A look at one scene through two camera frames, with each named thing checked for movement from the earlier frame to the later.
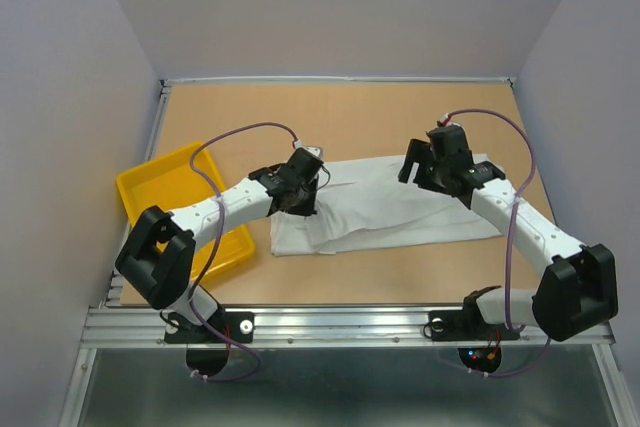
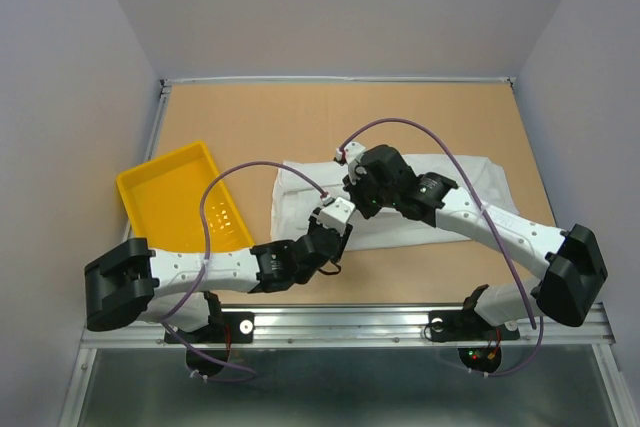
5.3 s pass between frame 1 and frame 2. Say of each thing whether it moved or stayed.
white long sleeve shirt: moved
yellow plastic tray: stayed
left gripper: moved
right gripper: moved
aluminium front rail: stayed
